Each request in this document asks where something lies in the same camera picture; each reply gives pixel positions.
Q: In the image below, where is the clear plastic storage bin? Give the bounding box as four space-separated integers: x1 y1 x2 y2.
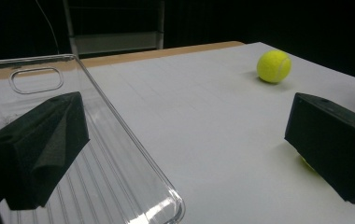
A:
0 53 187 224

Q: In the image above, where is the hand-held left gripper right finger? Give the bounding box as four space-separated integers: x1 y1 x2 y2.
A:
284 91 355 205

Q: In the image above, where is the thin cable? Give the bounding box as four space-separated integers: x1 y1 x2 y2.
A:
35 0 61 56

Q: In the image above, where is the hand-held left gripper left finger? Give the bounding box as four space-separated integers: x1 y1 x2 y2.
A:
0 91 91 211

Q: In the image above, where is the yellow tennis ball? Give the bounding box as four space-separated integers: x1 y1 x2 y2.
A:
256 49 292 84
300 155 318 173

